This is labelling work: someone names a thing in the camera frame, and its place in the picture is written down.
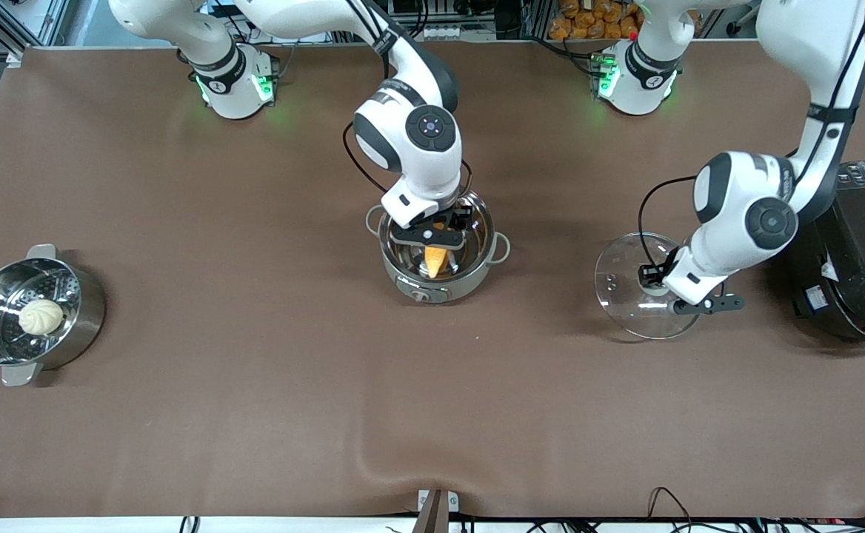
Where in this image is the round glass pot lid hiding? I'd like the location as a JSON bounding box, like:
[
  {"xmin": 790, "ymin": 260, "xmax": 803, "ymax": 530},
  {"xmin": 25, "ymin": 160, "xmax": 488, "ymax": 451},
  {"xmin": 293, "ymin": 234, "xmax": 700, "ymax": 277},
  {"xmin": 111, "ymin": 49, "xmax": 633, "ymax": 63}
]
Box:
[{"xmin": 594, "ymin": 232, "xmax": 704, "ymax": 341}]

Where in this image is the yellow corn cob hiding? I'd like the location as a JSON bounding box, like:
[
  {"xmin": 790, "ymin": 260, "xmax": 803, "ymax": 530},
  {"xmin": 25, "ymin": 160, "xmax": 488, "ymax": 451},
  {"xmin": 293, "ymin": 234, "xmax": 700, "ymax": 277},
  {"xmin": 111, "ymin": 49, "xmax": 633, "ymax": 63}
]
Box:
[{"xmin": 424, "ymin": 221, "xmax": 450, "ymax": 280}]

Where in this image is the grey electric cooking pot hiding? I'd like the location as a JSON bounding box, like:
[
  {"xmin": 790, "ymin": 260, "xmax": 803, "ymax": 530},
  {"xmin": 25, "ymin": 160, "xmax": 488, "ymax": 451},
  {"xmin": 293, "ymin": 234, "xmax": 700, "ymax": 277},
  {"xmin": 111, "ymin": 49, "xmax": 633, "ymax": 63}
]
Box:
[{"xmin": 365, "ymin": 190, "xmax": 512, "ymax": 305}]

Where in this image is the stainless steel steamer pot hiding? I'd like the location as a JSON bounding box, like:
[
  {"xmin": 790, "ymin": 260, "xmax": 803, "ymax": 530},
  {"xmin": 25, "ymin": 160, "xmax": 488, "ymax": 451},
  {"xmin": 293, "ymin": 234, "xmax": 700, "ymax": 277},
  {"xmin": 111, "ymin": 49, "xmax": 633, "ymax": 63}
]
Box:
[{"xmin": 0, "ymin": 244, "xmax": 107, "ymax": 388}]

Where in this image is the black rice cooker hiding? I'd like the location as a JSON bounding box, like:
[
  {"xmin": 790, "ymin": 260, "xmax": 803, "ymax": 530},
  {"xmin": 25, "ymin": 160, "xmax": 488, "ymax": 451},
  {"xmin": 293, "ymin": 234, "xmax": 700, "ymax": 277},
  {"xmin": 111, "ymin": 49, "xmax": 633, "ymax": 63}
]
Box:
[{"xmin": 784, "ymin": 160, "xmax": 865, "ymax": 351}]

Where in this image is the crate of orange buns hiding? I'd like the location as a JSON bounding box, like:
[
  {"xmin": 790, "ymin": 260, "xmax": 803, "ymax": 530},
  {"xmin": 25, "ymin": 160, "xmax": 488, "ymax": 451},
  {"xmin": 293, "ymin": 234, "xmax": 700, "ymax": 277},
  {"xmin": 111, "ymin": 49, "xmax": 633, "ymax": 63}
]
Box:
[{"xmin": 548, "ymin": 0, "xmax": 641, "ymax": 41}]

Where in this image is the brown table mat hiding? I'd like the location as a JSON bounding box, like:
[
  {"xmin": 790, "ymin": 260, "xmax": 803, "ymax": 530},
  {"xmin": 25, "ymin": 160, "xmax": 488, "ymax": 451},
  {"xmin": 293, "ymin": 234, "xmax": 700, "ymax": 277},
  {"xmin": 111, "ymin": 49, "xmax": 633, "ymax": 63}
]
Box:
[{"xmin": 0, "ymin": 41, "xmax": 865, "ymax": 520}]

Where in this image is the white steamed bun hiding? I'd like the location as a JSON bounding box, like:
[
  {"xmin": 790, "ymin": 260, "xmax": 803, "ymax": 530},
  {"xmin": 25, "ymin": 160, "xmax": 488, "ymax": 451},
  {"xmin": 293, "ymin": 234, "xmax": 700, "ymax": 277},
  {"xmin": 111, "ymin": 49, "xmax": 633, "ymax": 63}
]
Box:
[{"xmin": 18, "ymin": 298, "xmax": 65, "ymax": 336}]

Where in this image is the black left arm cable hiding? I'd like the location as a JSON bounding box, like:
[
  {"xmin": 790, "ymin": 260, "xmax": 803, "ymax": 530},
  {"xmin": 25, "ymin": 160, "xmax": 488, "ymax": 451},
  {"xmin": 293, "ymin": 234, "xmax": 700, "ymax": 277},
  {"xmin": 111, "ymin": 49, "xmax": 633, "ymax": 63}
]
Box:
[{"xmin": 638, "ymin": 0, "xmax": 865, "ymax": 269}]

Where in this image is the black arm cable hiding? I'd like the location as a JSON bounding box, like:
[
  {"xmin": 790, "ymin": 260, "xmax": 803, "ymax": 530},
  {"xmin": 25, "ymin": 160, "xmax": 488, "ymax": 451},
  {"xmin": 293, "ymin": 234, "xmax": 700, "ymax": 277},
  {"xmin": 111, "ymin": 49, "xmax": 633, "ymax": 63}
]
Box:
[
  {"xmin": 341, "ymin": 0, "xmax": 405, "ymax": 195},
  {"xmin": 638, "ymin": 0, "xmax": 865, "ymax": 269}
]

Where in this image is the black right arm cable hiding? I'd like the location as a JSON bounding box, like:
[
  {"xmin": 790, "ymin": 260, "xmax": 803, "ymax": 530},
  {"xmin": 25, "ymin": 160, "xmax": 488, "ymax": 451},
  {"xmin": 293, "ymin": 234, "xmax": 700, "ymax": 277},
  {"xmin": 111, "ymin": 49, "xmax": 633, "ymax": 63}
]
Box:
[{"xmin": 341, "ymin": 0, "xmax": 405, "ymax": 195}]

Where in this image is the looped black cable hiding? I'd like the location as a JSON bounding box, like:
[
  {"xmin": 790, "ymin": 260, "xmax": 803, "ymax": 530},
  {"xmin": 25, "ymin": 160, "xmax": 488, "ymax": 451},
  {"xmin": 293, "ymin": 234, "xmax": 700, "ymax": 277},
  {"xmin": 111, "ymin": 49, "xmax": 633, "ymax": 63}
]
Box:
[{"xmin": 647, "ymin": 486, "xmax": 694, "ymax": 533}]

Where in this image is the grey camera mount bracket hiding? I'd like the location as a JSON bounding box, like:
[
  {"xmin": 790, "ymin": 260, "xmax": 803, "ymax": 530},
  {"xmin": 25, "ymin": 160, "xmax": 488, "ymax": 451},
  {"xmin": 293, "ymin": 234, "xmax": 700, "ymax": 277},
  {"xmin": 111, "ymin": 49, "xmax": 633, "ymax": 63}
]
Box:
[{"xmin": 412, "ymin": 489, "xmax": 461, "ymax": 533}]

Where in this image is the aluminium frame profile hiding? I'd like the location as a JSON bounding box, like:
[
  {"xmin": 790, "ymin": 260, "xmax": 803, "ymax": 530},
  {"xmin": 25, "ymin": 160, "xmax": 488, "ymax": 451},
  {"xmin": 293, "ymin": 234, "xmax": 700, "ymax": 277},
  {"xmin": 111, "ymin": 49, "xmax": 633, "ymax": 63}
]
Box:
[{"xmin": 0, "ymin": 0, "xmax": 72, "ymax": 69}]

